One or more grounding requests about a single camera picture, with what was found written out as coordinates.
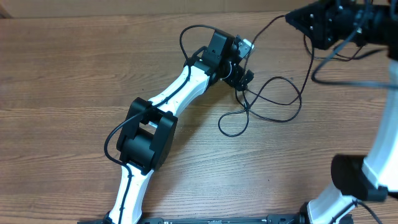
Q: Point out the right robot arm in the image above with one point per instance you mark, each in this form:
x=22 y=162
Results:
x=355 y=83

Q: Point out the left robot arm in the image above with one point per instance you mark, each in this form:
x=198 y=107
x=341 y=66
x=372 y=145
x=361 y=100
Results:
x=146 y=136

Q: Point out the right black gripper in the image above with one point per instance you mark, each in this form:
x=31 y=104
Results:
x=324 y=15

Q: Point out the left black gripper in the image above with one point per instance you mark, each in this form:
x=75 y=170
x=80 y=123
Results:
x=232 y=78

